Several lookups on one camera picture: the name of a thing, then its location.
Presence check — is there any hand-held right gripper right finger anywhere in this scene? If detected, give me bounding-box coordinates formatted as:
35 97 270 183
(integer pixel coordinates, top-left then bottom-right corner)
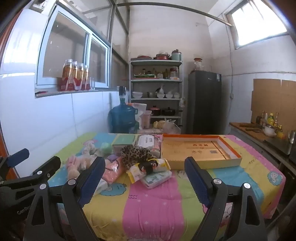
184 157 269 241

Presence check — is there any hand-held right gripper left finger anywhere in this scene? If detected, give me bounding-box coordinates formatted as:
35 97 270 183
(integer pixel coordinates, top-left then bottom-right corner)
24 156 105 241

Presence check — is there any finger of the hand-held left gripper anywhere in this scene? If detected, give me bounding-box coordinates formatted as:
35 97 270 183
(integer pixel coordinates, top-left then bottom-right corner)
0 156 62 194
0 148 30 180

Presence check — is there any white plastic packet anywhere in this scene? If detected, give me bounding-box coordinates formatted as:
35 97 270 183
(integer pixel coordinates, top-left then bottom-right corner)
94 178 109 195

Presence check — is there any cream plush toy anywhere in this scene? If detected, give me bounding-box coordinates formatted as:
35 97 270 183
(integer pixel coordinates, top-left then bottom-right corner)
68 167 85 180

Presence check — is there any pink tissue packet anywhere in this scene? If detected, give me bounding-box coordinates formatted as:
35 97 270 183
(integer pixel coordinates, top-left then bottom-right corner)
102 158 123 184

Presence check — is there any pink plush doll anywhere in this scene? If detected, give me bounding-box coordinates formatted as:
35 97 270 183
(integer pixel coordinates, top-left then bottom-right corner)
66 156 95 172

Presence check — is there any purple scrunchie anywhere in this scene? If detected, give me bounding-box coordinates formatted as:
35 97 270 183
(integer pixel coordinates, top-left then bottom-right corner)
105 154 121 163

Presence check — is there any orange rimmed cardboard box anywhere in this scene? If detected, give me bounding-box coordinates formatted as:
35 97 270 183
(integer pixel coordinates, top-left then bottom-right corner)
161 134 243 171

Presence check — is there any white fuzzy scrunchie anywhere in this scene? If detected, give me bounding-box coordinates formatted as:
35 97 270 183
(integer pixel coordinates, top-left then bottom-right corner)
83 142 102 156

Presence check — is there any green fluffy ball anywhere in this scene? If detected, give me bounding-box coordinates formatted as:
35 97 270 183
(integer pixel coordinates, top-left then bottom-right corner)
100 142 113 155

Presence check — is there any yellow tissue packet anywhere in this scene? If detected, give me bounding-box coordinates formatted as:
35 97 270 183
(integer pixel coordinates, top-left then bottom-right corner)
127 158 171 183

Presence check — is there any small blue white tissue packet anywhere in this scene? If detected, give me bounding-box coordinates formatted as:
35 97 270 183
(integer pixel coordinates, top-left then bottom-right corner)
142 171 172 189

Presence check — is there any leopard print scrunchie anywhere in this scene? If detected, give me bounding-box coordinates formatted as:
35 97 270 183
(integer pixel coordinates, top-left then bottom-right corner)
120 144 153 169

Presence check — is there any green and white carton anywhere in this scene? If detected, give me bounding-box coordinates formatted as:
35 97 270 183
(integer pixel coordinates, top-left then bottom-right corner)
112 134 136 156

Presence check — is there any colourful striped cartoon blanket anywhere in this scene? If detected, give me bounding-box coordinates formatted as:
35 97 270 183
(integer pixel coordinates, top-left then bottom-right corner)
47 133 286 241

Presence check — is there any clear plastic bag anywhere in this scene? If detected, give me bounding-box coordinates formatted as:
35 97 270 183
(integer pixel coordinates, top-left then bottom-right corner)
153 119 182 134

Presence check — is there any floral tissue box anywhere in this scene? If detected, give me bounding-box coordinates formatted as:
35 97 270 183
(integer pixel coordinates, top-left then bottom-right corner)
135 134 162 158

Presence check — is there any grey kitchen counter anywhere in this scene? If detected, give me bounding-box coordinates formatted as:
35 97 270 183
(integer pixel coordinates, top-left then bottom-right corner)
229 122 296 163

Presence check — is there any wooden cutting board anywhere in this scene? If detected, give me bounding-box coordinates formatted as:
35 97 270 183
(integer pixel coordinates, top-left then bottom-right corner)
230 122 266 142

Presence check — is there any blue water jug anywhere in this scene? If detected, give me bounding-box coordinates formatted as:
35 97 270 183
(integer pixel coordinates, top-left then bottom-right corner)
109 100 136 133

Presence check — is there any black cooking pot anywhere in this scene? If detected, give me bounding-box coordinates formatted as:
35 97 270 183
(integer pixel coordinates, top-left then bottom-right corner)
162 107 183 116

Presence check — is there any dark grey fridge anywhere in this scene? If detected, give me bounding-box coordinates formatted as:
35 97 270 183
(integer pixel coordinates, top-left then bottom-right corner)
187 71 222 135

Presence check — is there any pink plastic container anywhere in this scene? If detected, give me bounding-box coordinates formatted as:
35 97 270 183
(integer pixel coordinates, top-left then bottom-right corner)
141 110 152 129

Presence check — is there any white sack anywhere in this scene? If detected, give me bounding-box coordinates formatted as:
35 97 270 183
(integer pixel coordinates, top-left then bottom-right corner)
132 103 147 129

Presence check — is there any white enamel bowl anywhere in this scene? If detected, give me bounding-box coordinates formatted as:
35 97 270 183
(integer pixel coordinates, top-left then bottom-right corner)
264 124 277 137

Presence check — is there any row of white bowls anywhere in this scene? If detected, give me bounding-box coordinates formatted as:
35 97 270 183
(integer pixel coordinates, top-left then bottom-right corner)
157 92 181 99

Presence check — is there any amber drink bottle red label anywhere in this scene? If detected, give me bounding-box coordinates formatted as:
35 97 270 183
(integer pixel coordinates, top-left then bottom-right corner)
76 63 85 90
69 61 80 91
57 59 74 92
82 65 90 90

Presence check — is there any group of condiment bottles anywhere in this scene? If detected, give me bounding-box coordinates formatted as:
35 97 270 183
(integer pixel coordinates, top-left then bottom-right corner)
255 111 284 139

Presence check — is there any white metal shelf rack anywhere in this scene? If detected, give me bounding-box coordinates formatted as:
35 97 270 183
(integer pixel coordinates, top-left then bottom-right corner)
129 59 184 135

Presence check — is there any row of jars and bottles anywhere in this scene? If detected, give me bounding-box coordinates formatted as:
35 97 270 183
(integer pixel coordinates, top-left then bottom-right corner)
139 67 180 80

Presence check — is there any brown cardboard sheet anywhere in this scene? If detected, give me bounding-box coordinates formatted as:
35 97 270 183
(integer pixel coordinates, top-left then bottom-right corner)
251 79 296 127

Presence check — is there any glass jar red lid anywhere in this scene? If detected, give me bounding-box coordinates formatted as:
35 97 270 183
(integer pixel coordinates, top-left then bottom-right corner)
194 58 205 71

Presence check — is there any sliding glass window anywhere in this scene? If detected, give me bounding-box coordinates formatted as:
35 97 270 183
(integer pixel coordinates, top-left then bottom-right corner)
36 3 110 87

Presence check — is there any small high window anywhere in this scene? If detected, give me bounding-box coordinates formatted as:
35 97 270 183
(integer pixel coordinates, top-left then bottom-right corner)
225 0 289 49

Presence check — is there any metal ceiling rod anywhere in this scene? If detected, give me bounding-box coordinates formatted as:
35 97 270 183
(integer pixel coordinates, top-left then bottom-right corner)
117 2 232 26

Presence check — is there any wall power cable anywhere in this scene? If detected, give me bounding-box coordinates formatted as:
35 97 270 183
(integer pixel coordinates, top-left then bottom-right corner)
225 23 235 121

